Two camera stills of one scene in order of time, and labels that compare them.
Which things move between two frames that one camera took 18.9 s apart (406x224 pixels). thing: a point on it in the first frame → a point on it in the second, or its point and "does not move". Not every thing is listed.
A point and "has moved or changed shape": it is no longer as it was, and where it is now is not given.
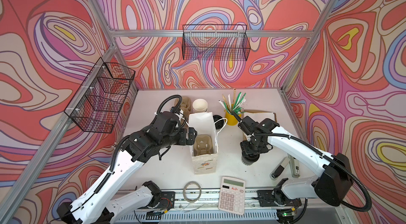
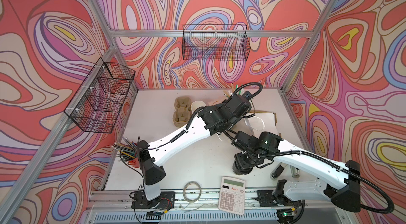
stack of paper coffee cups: (200, 105) does not move
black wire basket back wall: (220, 42) does not move
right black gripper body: (253, 147) → (248, 159)
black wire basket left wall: (102, 98) does not move
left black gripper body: (178, 138) → (231, 124)
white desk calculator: (231, 196) does not move
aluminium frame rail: (213, 33) does not move
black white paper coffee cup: (248, 159) has moved or changed shape
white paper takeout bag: (204, 149) has moved or changed shape
